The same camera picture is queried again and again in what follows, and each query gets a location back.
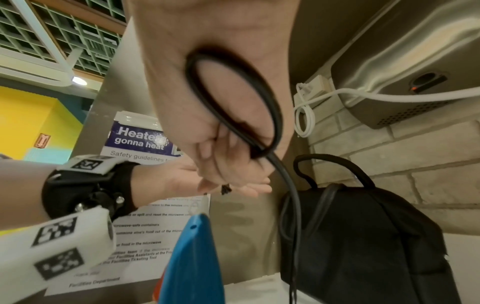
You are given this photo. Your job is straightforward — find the black left wrist strap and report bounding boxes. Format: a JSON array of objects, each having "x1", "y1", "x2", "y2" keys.
[{"x1": 41, "y1": 154, "x2": 142, "y2": 222}]

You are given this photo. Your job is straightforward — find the person's right forearm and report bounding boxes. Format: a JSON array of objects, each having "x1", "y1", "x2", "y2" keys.
[{"x1": 123, "y1": 0, "x2": 300, "y2": 40}]

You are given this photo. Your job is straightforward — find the white ceiling rail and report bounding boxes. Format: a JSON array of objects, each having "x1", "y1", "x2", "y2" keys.
[{"x1": 0, "y1": 0, "x2": 84, "y2": 88}]

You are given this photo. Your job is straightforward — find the white purple safety poster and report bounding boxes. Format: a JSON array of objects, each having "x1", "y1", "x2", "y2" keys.
[{"x1": 44, "y1": 111, "x2": 211, "y2": 297}]

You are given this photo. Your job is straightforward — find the white wall outlet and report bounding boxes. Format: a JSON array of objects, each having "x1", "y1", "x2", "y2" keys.
[{"x1": 292, "y1": 75, "x2": 335, "y2": 105}]

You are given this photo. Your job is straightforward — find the person's left forearm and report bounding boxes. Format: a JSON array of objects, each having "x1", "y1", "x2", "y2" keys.
[{"x1": 0, "y1": 158, "x2": 52, "y2": 232}]

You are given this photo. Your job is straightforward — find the steel wall hand dryer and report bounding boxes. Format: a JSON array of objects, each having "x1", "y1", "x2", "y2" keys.
[{"x1": 329, "y1": 0, "x2": 480, "y2": 130}]

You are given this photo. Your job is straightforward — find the black fabric bag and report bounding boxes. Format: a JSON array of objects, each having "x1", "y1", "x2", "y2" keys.
[{"x1": 279, "y1": 153, "x2": 463, "y2": 304}]

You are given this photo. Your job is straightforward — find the blue white hair dryer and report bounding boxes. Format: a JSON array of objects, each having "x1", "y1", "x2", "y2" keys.
[{"x1": 151, "y1": 213, "x2": 226, "y2": 304}]

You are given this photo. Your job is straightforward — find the white power cable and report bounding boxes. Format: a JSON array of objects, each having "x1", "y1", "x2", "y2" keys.
[{"x1": 293, "y1": 83, "x2": 480, "y2": 139}]

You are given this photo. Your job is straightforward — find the person's right hand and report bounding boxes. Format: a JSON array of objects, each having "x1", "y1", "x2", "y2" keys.
[{"x1": 136, "y1": 33, "x2": 297, "y2": 192}]

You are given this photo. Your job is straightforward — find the black hair dryer cord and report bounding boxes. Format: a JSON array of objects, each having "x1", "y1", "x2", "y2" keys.
[{"x1": 185, "y1": 50, "x2": 303, "y2": 304}]

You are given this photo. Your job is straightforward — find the person's left hand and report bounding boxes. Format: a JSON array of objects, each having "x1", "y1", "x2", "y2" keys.
[{"x1": 131, "y1": 156, "x2": 272, "y2": 206}]

